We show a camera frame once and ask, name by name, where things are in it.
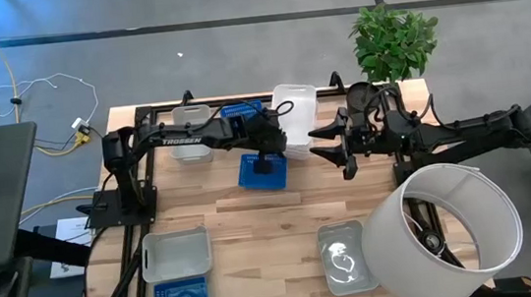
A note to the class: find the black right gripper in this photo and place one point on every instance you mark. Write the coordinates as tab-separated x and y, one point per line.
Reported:
382	133

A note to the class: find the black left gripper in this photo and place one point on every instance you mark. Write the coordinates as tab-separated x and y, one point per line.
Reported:
266	136

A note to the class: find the white plastic basket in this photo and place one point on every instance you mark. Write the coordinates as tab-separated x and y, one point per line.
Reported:
304	149
303	157
299	115

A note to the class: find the grey plastic basket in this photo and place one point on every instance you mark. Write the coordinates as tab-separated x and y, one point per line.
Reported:
178	256
346	258
191	114

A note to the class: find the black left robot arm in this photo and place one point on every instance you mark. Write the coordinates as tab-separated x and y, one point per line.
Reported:
185	139

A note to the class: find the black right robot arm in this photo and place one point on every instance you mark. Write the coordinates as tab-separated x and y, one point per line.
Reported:
481	128

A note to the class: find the black plant pot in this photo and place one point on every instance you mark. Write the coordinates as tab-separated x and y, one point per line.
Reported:
361	96

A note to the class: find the green leafy plant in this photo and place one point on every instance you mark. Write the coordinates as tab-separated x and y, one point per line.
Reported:
392	41

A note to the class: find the white cylindrical lampshade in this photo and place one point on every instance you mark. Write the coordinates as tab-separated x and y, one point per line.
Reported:
395	253

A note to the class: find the black lamp socket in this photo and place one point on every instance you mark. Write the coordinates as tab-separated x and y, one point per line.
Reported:
432	242

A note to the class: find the white power adapter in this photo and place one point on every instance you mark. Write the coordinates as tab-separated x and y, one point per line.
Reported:
80	122

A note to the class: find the white paper booklet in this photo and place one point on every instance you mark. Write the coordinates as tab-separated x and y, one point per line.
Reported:
73	228

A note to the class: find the black diagonal desk strut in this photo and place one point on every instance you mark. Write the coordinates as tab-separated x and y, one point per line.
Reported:
54	250

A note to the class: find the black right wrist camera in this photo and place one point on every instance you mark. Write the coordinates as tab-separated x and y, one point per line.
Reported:
350	169

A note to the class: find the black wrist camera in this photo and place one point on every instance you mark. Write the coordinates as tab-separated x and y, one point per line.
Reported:
350	169
262	168

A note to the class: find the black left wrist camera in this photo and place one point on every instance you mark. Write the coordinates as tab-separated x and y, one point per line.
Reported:
262	168

